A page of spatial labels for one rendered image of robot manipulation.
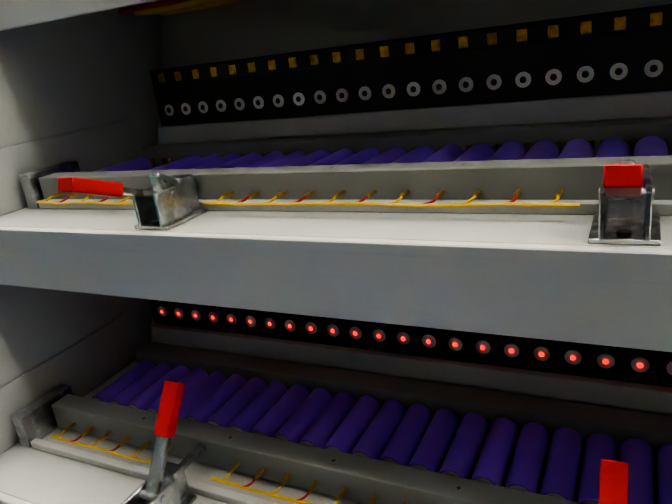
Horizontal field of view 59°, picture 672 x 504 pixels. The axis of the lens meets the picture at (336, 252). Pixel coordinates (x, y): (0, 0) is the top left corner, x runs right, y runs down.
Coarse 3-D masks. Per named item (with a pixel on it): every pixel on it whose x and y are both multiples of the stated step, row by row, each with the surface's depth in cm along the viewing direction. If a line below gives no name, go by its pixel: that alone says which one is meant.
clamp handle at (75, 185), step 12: (60, 180) 32; (72, 180) 31; (84, 180) 32; (96, 180) 33; (156, 180) 37; (72, 192) 32; (84, 192) 32; (96, 192) 33; (108, 192) 33; (120, 192) 34; (132, 192) 35; (144, 192) 36; (156, 192) 37
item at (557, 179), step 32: (512, 160) 32; (544, 160) 31; (576, 160) 31; (608, 160) 30; (640, 160) 29; (224, 192) 40; (256, 192) 38; (288, 192) 38; (320, 192) 37; (352, 192) 36; (384, 192) 35; (416, 192) 34; (448, 192) 33; (480, 192) 32; (512, 192) 31; (544, 192) 31; (576, 192) 30
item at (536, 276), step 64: (128, 128) 58; (192, 128) 56; (256, 128) 53; (320, 128) 50; (384, 128) 48; (448, 128) 46; (0, 192) 47; (0, 256) 44; (64, 256) 41; (128, 256) 38; (192, 256) 35; (256, 256) 33; (320, 256) 31; (384, 256) 30; (448, 256) 28; (512, 256) 27; (576, 256) 26; (640, 256) 24; (384, 320) 31; (448, 320) 29; (512, 320) 28; (576, 320) 27; (640, 320) 25
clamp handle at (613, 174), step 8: (608, 168) 20; (616, 168) 20; (624, 168) 20; (632, 168) 20; (640, 168) 19; (608, 176) 20; (616, 176) 20; (624, 176) 20; (632, 176) 20; (640, 176) 19; (608, 184) 20; (616, 184) 20; (624, 184) 20; (632, 184) 20; (640, 184) 19; (608, 192) 21; (616, 192) 21; (624, 192) 21; (632, 192) 21; (640, 192) 21
